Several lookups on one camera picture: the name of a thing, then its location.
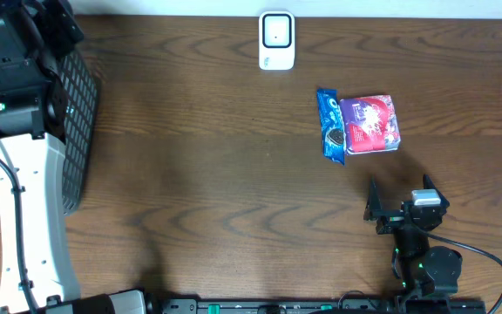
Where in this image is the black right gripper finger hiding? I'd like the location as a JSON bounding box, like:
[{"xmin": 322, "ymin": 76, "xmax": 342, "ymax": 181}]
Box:
[
  {"xmin": 363, "ymin": 181, "xmax": 383, "ymax": 221},
  {"xmin": 423, "ymin": 174, "xmax": 438, "ymax": 191}
]

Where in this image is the red purple snack box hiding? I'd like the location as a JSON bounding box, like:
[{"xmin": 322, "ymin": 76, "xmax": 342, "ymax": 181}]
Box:
[{"xmin": 339, "ymin": 94, "xmax": 401, "ymax": 155}]

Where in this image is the blue Oreo cookie pack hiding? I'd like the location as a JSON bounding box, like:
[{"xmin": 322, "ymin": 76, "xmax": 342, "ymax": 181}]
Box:
[{"xmin": 316, "ymin": 88, "xmax": 346, "ymax": 165}]

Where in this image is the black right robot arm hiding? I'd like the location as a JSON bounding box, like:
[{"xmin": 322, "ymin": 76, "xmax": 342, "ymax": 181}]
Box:
[{"xmin": 363, "ymin": 175, "xmax": 463, "ymax": 303}]

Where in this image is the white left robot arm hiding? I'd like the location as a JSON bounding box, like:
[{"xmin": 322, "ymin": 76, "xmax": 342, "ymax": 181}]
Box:
[{"xmin": 0, "ymin": 1, "xmax": 152, "ymax": 314}]

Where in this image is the white barcode scanner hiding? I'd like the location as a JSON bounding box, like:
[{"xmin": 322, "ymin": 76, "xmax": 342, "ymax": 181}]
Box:
[{"xmin": 258, "ymin": 11, "xmax": 295, "ymax": 71}]

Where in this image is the dark grey plastic basket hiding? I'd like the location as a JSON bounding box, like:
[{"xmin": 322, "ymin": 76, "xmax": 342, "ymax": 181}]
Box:
[{"xmin": 60, "ymin": 51, "xmax": 99, "ymax": 215}]

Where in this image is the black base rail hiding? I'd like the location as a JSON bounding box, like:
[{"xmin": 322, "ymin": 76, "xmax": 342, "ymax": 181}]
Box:
[{"xmin": 146, "ymin": 297, "xmax": 485, "ymax": 314}]

